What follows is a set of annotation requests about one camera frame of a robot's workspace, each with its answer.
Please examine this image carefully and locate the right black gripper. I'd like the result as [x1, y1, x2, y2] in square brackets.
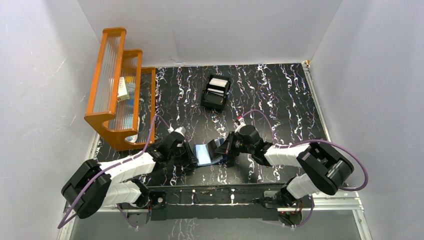
[215, 131, 254, 157]

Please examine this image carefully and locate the blue leather card holder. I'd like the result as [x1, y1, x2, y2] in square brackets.
[193, 138, 229, 167]

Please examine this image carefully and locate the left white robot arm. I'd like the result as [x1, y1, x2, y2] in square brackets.
[61, 127, 190, 219]

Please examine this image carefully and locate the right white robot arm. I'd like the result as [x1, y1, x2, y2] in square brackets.
[214, 125, 354, 207]

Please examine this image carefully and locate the black card box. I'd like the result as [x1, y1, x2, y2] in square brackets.
[200, 74, 231, 111]

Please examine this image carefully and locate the white card stack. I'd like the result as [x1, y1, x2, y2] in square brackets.
[209, 77, 229, 89]

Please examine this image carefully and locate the orange wooden rack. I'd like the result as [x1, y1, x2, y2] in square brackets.
[84, 27, 156, 151]

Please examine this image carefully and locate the white red small box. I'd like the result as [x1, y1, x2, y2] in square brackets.
[116, 77, 130, 103]

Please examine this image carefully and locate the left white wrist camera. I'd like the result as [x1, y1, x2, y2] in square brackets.
[167, 126, 186, 141]

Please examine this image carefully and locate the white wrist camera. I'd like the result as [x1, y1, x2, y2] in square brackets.
[167, 126, 186, 141]
[234, 116, 246, 128]

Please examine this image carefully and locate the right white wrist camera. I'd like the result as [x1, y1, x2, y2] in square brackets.
[234, 116, 246, 128]

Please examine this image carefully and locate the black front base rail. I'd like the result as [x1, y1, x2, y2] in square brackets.
[119, 180, 316, 229]

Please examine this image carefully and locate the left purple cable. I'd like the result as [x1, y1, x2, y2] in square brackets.
[57, 114, 175, 230]

